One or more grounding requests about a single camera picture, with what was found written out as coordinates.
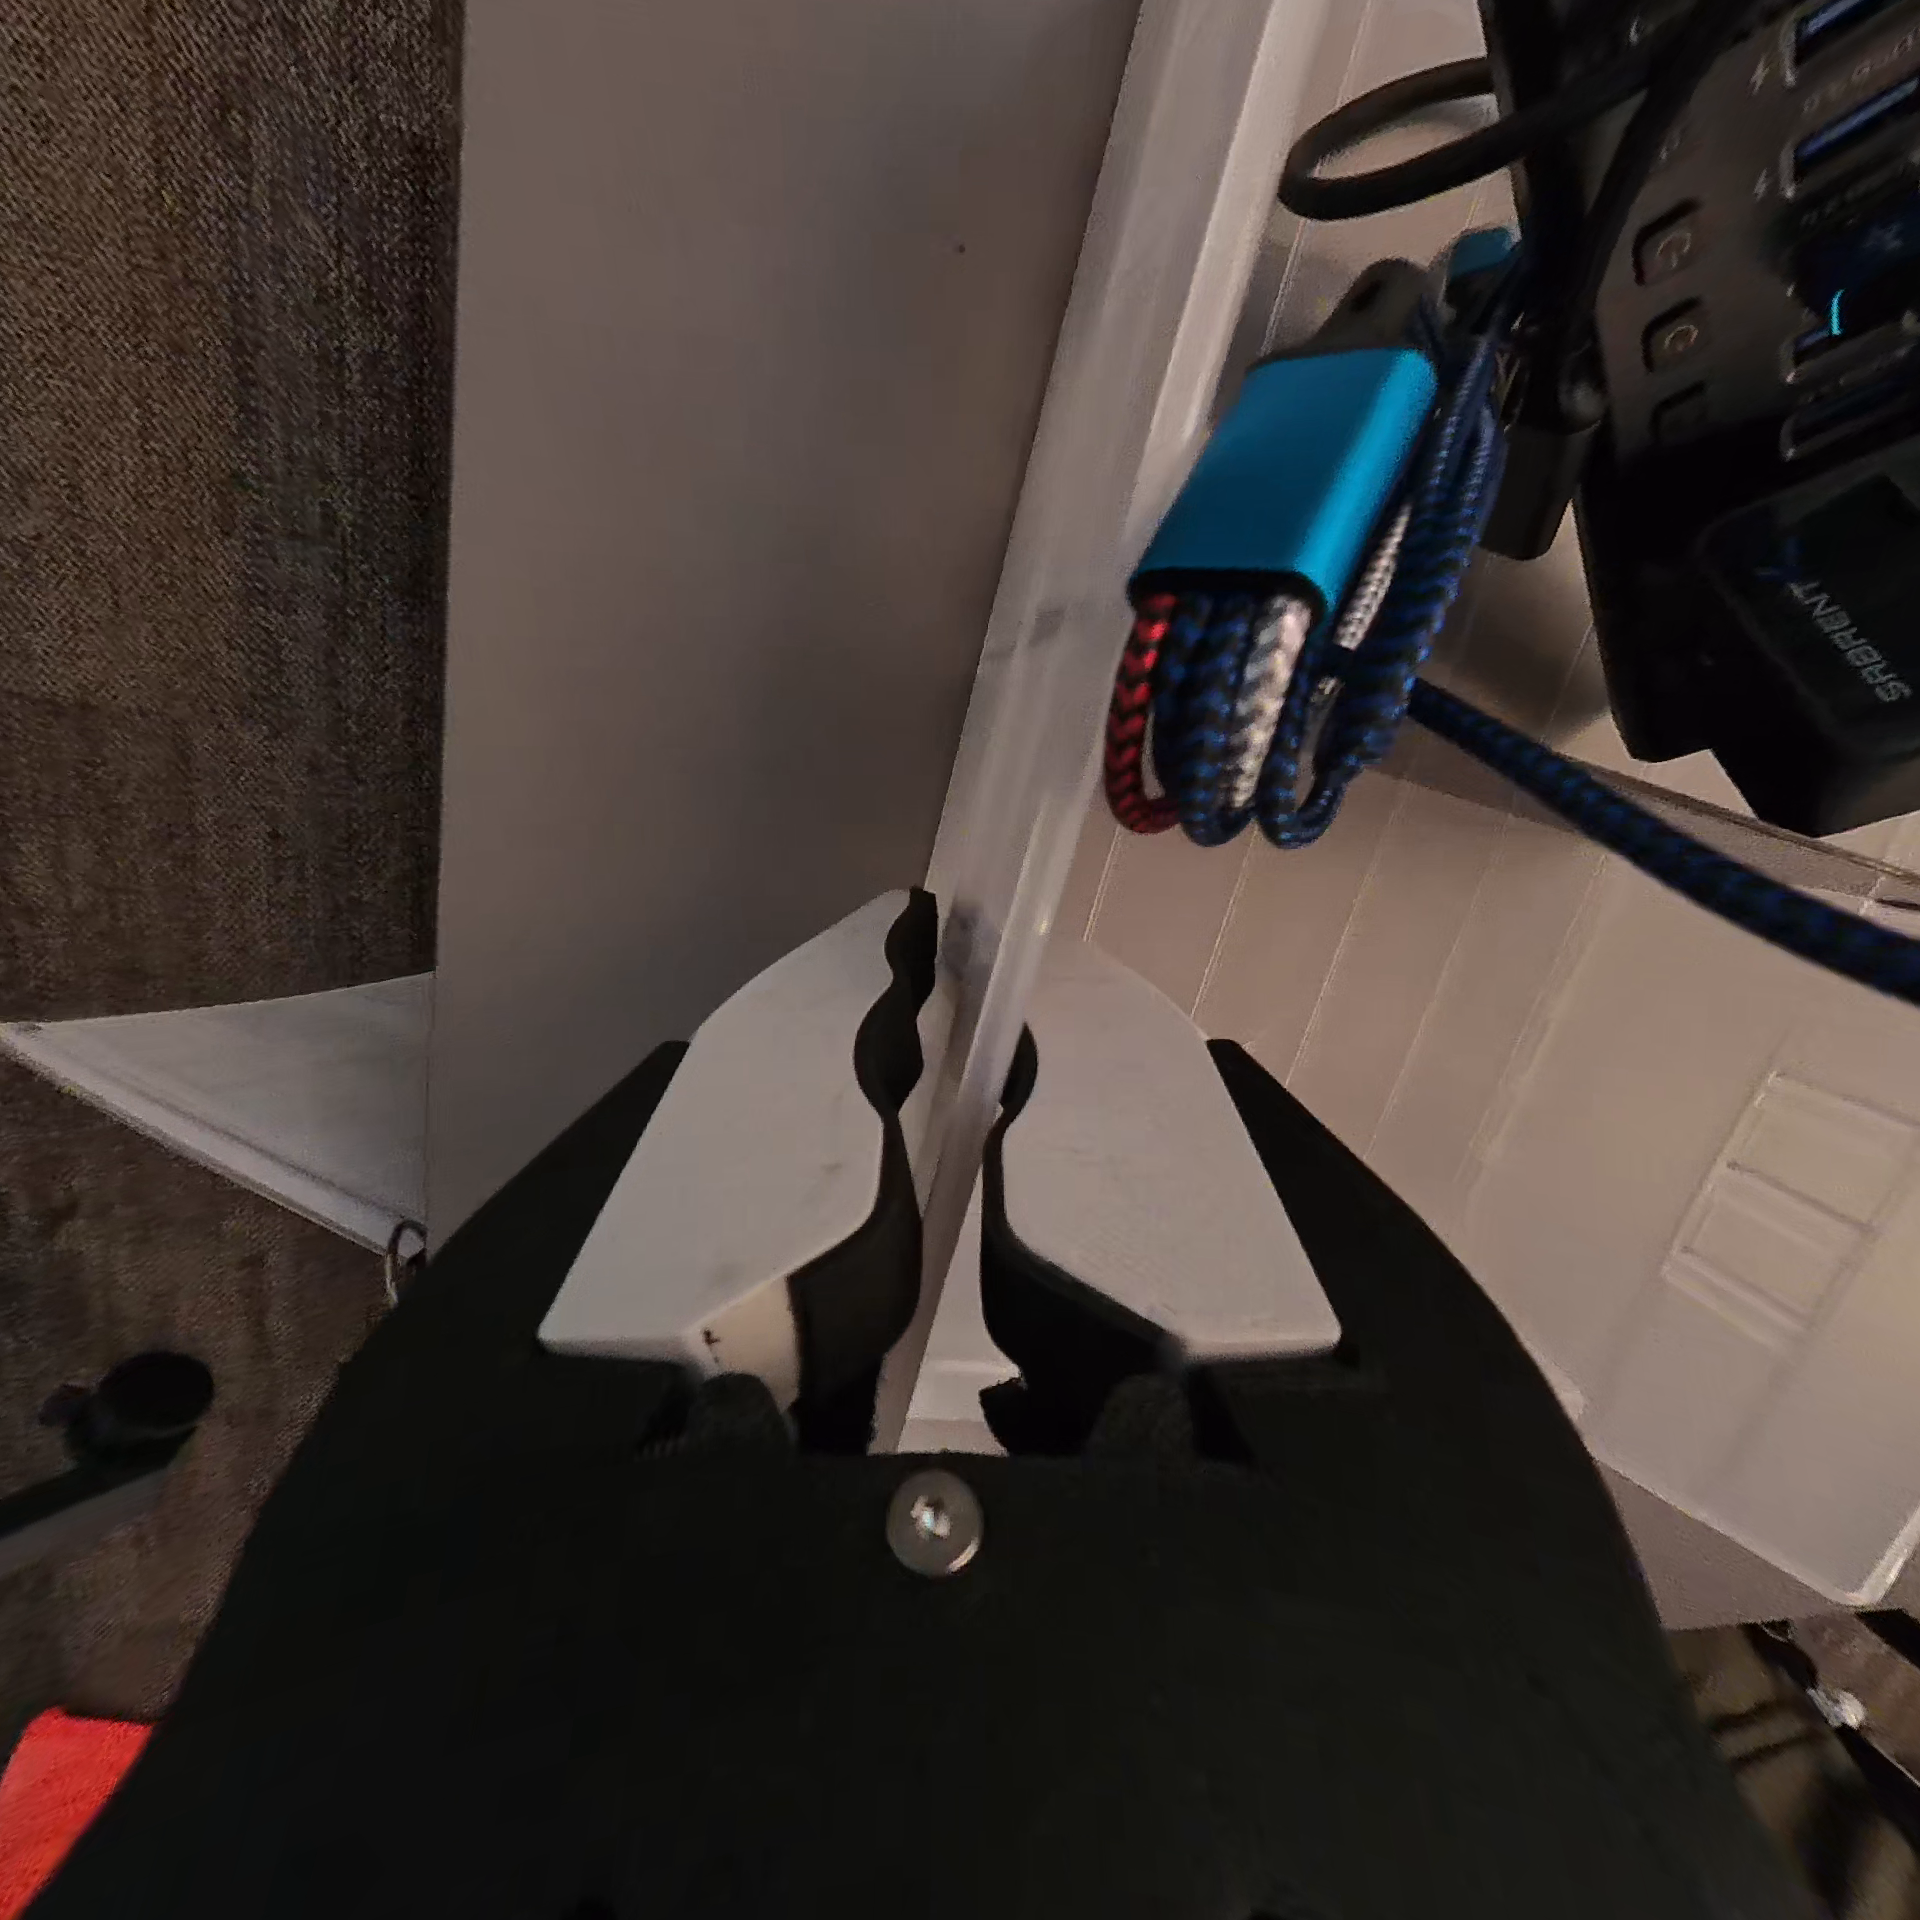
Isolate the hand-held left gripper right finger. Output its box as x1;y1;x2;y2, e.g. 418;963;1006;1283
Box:
979;956;1342;1448

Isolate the clear plastic bin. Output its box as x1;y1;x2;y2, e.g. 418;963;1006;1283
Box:
902;0;1920;1614

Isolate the black multi-port USB hub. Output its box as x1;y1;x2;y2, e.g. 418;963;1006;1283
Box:
1507;0;1920;760

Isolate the black USB cable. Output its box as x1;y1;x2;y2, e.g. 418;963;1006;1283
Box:
1279;67;1524;224

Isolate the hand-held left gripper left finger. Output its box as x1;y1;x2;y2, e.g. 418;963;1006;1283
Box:
536;886;943;1455

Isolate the blue braided USB cable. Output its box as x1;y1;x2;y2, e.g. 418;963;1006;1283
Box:
1103;233;1920;1008

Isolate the red plastic object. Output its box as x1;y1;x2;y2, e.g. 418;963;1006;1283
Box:
0;1709;154;1913

